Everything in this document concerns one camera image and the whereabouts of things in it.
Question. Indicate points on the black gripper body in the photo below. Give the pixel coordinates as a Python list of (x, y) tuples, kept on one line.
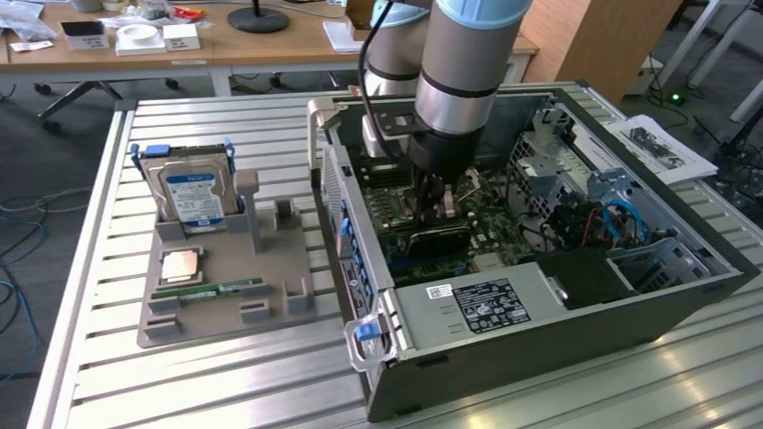
[(444, 152)]

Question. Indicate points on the graphics card with black fan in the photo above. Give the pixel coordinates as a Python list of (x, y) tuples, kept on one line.
[(440, 241)]

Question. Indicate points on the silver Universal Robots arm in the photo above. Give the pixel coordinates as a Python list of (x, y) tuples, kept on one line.
[(458, 67)]

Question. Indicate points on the CPU socket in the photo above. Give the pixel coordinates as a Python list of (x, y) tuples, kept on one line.
[(406, 201)]

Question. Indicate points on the metal socket cover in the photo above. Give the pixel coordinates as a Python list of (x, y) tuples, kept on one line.
[(471, 183)]

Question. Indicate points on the green motherboard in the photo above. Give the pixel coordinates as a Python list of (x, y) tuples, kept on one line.
[(497, 232)]

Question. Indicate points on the silver drive cage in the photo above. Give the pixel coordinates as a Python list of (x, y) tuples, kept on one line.
[(572, 170)]

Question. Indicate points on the grey power supply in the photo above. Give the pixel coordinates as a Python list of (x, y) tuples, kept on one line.
[(429, 322)]

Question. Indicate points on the white papers pile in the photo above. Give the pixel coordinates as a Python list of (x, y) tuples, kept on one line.
[(342, 38)]

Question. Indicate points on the brown cardboard box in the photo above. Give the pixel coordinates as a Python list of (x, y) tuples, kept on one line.
[(358, 13)]

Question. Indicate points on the grey parts rack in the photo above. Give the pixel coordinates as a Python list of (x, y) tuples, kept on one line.
[(238, 263)]

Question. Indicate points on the open dark PC case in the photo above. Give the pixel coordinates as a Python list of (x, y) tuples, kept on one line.
[(536, 348)]

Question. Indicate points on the stack of printed papers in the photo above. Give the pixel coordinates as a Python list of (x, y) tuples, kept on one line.
[(661, 152)]

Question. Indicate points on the wooden cabinet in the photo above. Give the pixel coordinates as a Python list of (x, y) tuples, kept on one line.
[(625, 53)]

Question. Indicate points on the wooden desk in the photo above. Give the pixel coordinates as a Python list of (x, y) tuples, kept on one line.
[(89, 62), (268, 44)]

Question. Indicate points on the silver disk bay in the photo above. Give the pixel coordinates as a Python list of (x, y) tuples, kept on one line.
[(655, 268)]

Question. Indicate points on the hard disk in blue caddy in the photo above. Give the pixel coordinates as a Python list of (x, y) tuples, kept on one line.
[(190, 196)]

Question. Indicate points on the black device with green light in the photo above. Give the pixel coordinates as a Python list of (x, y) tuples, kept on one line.
[(676, 97)]

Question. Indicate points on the black round lamp base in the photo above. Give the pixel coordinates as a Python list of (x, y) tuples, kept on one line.
[(258, 21)]

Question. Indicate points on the green RAM stick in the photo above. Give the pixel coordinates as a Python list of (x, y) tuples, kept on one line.
[(196, 291)]

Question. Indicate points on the CPU with metal lid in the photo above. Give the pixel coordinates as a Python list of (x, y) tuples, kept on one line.
[(178, 266)]

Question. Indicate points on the plain white box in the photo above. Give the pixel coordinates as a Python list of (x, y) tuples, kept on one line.
[(181, 38)]

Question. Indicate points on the red packet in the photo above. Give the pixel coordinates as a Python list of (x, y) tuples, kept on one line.
[(186, 13)]

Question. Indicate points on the black chair base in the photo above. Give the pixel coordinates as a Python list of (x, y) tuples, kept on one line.
[(66, 99)]

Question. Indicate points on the white box with black inside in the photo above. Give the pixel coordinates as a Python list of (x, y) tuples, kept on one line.
[(85, 38)]

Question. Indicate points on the white card with red mark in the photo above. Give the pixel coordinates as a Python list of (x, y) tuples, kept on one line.
[(29, 46)]

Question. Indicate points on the clear plastic bag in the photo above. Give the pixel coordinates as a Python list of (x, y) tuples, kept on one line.
[(24, 20)]

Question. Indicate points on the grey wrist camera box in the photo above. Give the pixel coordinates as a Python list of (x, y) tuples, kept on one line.
[(377, 138)]

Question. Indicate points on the black fan duct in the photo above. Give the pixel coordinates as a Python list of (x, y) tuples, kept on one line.
[(584, 277)]

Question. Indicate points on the white wall box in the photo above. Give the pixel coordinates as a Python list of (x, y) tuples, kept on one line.
[(643, 78)]

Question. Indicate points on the white table frame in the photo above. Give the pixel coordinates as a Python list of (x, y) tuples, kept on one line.
[(752, 96)]

